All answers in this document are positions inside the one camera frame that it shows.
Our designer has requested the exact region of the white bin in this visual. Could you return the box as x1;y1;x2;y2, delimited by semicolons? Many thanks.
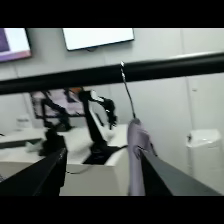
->
185;128;224;189

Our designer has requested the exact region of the wall screen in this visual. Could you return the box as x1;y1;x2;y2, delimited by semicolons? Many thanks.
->
0;28;33;64
61;28;136;52

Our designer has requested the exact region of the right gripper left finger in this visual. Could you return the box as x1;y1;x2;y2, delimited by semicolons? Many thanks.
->
0;147;68;197

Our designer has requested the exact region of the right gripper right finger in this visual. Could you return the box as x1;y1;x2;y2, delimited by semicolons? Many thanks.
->
139;149;222;197

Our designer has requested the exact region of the purple printed shirt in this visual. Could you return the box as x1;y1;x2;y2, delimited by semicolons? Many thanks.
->
127;117;158;197

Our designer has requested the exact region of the black hanging rail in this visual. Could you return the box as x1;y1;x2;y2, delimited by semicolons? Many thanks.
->
0;51;224;96

